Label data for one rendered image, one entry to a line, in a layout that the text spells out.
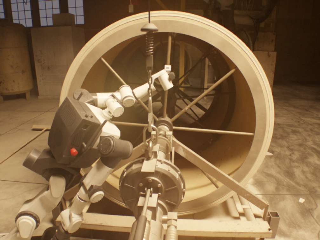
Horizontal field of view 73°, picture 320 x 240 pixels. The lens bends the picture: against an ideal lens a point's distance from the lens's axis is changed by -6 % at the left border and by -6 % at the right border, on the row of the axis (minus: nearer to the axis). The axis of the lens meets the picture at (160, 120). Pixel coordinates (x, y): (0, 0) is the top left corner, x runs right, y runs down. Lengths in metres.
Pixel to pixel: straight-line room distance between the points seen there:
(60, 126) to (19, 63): 6.52
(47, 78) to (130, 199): 6.96
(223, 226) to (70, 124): 1.41
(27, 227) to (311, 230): 2.25
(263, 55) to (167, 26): 6.04
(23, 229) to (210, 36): 1.69
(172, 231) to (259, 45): 7.01
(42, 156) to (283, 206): 2.26
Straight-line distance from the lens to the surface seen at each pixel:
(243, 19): 7.01
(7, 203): 2.89
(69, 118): 1.16
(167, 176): 0.97
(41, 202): 1.52
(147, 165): 0.91
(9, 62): 7.62
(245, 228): 2.03
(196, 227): 1.95
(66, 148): 1.17
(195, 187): 2.37
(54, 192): 1.42
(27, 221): 1.57
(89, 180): 1.20
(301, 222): 2.58
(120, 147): 1.09
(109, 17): 12.47
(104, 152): 1.08
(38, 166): 1.38
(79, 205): 1.30
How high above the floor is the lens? 1.52
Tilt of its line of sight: 18 degrees down
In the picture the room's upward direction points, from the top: straight up
